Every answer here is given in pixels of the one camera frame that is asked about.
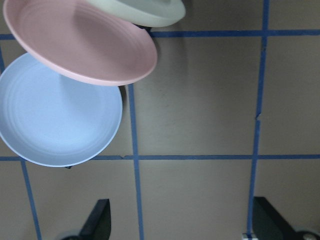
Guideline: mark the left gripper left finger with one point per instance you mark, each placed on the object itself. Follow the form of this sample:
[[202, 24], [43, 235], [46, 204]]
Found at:
[[98, 225]]

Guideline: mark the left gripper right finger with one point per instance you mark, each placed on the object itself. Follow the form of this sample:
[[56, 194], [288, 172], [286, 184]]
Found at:
[[268, 224]]

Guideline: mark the blue plate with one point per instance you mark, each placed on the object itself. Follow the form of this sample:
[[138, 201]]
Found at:
[[52, 120]]

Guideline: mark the pink plate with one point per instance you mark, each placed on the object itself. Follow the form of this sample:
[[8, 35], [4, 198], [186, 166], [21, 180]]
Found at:
[[81, 42]]

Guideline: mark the cream plate in rack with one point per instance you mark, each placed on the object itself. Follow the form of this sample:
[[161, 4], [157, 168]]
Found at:
[[148, 13]]

